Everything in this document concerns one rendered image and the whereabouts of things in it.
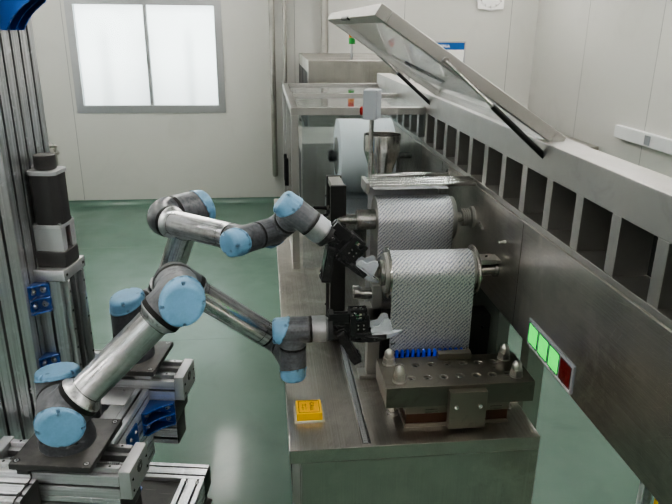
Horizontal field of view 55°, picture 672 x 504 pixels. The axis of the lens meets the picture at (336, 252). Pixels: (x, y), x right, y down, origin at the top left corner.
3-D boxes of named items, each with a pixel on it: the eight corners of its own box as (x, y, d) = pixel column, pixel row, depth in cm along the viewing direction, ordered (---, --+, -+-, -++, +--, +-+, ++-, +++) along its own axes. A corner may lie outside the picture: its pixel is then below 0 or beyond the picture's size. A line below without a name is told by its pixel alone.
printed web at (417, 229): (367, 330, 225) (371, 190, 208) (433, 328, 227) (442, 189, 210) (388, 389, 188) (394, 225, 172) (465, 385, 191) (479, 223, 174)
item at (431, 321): (388, 353, 185) (391, 294, 179) (467, 350, 187) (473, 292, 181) (389, 354, 184) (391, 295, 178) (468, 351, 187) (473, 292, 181)
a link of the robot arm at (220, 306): (139, 276, 176) (272, 354, 200) (143, 291, 167) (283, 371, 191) (164, 243, 176) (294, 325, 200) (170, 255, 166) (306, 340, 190)
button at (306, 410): (295, 407, 180) (295, 400, 179) (320, 406, 181) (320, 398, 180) (296, 422, 173) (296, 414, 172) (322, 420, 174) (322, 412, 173)
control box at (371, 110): (362, 117, 227) (363, 88, 224) (380, 117, 225) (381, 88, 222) (357, 119, 221) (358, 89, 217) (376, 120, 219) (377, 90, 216)
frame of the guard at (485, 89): (320, 29, 246) (330, 12, 244) (433, 108, 261) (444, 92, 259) (363, 32, 140) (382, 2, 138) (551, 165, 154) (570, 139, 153)
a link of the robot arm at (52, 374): (86, 394, 182) (80, 351, 178) (87, 419, 171) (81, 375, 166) (39, 402, 178) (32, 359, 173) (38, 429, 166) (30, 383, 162)
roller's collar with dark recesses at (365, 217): (354, 226, 207) (355, 207, 205) (373, 225, 207) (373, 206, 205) (357, 232, 201) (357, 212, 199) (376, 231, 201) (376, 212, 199)
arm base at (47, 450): (27, 455, 171) (21, 424, 168) (54, 423, 186) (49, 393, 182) (82, 458, 171) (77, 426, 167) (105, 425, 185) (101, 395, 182)
